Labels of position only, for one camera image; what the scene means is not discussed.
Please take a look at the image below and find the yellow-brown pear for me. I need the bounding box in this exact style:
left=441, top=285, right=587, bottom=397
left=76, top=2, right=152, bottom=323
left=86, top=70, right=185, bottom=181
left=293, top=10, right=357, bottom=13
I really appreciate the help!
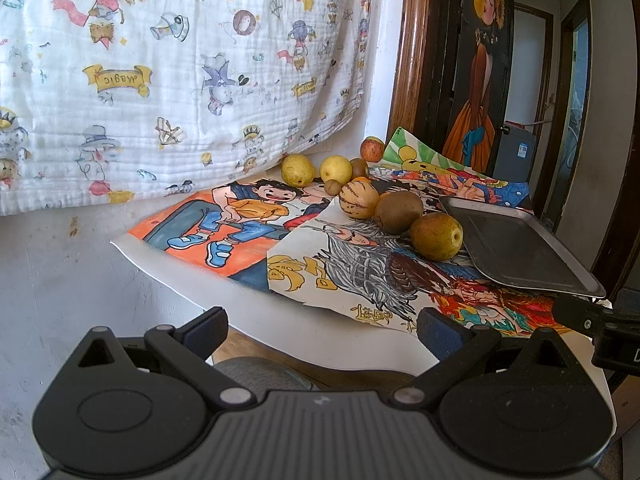
left=409, top=212, right=463, bottom=261

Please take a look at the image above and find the large brown kiwi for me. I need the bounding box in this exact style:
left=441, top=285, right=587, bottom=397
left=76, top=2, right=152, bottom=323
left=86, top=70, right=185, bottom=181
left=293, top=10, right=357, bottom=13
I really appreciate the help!
left=373, top=191, right=423, bottom=235

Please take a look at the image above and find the striped pepino melon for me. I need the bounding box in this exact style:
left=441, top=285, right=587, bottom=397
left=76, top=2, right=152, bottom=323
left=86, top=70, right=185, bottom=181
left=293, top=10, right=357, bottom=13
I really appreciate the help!
left=338, top=181, right=380, bottom=220

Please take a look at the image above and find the round brown fruit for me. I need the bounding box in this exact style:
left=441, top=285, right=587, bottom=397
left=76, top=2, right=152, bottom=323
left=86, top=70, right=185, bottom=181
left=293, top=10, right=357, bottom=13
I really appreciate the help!
left=350, top=158, right=369, bottom=180

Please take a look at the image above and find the small brown kiwi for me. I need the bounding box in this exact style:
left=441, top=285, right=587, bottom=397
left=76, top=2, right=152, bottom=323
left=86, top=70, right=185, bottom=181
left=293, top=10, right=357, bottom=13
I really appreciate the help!
left=323, top=179, right=343, bottom=196

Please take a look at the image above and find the yellow-green pear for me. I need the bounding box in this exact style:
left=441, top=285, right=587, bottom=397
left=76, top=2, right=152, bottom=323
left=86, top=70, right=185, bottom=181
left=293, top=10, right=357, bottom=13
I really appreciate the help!
left=281, top=154, right=316, bottom=188

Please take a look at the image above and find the yellow round citrus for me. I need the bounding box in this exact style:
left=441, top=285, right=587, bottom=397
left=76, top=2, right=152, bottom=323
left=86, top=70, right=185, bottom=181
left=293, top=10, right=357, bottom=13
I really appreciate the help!
left=319, top=155, right=352, bottom=184

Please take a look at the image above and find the grey metal tray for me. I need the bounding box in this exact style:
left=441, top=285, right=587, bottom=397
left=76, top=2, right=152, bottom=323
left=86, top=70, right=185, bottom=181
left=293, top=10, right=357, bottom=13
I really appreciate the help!
left=440, top=196, right=606, bottom=299

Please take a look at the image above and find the boys cartoon poster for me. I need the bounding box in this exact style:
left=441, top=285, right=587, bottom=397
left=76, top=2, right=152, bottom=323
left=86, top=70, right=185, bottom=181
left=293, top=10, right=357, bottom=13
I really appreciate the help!
left=112, top=177, right=334, bottom=309

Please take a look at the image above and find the grey washing machine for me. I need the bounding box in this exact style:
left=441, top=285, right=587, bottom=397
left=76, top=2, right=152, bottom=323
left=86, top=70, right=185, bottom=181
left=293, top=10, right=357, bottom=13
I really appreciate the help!
left=492, top=122, right=538, bottom=182

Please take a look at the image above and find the grey-haired warrior poster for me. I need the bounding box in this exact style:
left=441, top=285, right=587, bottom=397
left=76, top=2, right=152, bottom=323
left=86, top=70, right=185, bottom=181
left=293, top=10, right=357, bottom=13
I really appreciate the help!
left=267, top=204, right=567, bottom=338

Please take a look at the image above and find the Luffy anime poster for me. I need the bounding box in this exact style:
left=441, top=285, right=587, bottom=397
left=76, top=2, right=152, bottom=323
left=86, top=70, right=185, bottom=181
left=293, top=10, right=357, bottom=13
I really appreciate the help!
left=370, top=162, right=530, bottom=209

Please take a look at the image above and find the Winnie the Pooh poster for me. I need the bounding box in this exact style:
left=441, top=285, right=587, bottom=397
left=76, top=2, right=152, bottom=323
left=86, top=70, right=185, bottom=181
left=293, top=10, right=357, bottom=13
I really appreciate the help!
left=381, top=127, right=485, bottom=179

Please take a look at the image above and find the red apple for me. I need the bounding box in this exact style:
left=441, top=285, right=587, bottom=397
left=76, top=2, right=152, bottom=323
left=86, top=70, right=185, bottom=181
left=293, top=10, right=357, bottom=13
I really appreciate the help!
left=360, top=136, right=385, bottom=164

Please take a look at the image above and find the painted woman door panel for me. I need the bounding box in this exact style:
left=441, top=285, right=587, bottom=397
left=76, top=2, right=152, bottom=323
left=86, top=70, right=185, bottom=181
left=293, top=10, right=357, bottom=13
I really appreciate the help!
left=442, top=0, right=514, bottom=172

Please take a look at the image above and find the white cartoon print cloth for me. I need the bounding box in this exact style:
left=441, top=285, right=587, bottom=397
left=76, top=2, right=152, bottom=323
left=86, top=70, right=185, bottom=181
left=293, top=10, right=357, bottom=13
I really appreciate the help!
left=1, top=0, right=371, bottom=214

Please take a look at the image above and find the brown wooden door frame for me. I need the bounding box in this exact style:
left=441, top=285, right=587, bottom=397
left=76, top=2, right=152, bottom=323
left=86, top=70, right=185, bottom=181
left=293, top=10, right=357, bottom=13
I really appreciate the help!
left=388, top=0, right=461, bottom=151

